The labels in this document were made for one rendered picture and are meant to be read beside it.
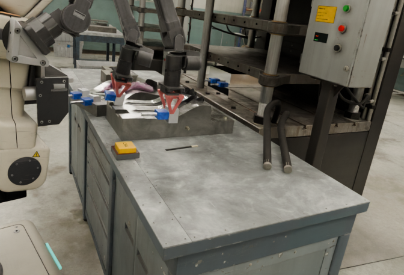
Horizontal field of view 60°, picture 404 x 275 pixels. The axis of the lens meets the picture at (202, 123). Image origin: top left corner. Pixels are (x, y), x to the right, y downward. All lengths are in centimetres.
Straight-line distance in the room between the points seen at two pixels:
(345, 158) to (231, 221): 145
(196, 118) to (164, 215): 61
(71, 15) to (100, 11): 746
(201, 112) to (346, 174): 122
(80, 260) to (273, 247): 123
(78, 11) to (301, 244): 93
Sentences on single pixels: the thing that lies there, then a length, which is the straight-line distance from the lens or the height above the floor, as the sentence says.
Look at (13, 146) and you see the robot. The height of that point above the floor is 82.
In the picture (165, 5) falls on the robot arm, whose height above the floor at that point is 130.
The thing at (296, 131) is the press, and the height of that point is 75.
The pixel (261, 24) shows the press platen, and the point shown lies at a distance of 193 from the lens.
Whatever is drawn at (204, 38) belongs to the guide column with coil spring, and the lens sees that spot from 237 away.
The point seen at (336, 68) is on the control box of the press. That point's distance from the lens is 161.
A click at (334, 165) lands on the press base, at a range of 225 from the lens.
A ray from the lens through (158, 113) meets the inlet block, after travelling 123.
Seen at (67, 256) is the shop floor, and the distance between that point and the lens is 208.
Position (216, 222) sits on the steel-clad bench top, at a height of 80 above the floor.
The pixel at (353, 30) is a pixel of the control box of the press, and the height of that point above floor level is 130.
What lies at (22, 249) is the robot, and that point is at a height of 28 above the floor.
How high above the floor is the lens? 131
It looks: 18 degrees down
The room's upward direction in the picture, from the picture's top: 7 degrees clockwise
